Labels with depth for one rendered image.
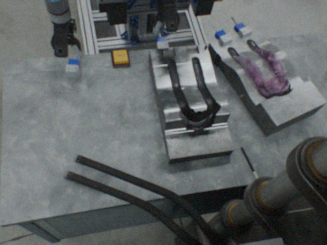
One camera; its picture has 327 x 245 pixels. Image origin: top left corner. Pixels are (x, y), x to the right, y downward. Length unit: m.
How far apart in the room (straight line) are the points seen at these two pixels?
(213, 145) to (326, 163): 0.79
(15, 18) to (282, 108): 2.13
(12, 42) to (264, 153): 1.99
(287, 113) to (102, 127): 0.75
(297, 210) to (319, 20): 2.51
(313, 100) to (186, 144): 0.56
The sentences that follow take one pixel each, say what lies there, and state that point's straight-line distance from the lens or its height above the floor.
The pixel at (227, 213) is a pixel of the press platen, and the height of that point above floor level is 1.04.
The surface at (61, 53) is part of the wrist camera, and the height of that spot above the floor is 1.06.
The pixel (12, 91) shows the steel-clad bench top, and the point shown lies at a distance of 1.55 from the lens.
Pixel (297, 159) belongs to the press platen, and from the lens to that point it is 0.63.
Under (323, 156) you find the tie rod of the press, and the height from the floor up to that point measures 1.58.
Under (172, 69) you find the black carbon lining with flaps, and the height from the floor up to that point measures 0.88.
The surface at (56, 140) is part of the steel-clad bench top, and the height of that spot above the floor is 0.80.
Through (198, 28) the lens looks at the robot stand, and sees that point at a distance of 2.51.
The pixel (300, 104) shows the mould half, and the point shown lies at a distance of 1.50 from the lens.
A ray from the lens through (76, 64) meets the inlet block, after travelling 1.52.
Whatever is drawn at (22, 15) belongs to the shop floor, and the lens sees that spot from 2.91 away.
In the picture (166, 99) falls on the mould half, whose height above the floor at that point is 0.91.
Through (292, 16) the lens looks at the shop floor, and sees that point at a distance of 3.17.
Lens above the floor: 2.07
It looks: 64 degrees down
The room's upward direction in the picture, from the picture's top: 12 degrees clockwise
